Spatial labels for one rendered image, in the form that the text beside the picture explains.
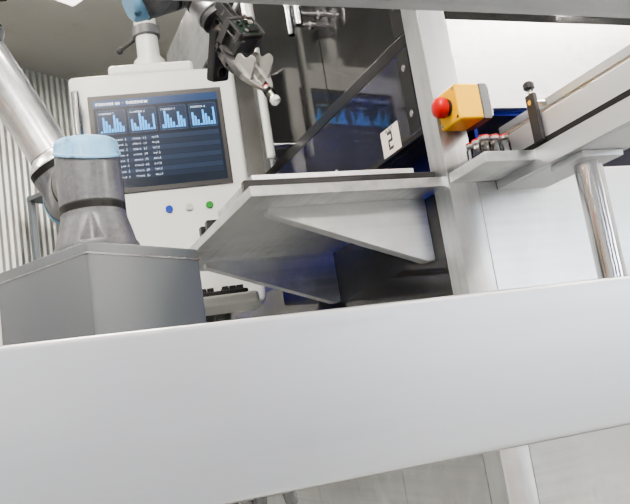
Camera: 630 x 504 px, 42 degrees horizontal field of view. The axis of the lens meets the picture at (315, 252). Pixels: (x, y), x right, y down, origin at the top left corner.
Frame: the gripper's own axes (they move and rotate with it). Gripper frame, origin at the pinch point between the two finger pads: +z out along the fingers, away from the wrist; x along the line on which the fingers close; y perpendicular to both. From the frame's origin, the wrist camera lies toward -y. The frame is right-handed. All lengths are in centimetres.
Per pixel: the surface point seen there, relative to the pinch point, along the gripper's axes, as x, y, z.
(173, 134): 30, -63, -44
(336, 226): -4.4, -3.8, 34.9
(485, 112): 16.8, 24.7, 36.6
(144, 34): 38, -55, -79
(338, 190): -8.0, 5.3, 32.8
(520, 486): 1, -13, 93
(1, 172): 138, -346, -275
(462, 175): 10.8, 15.6, 43.1
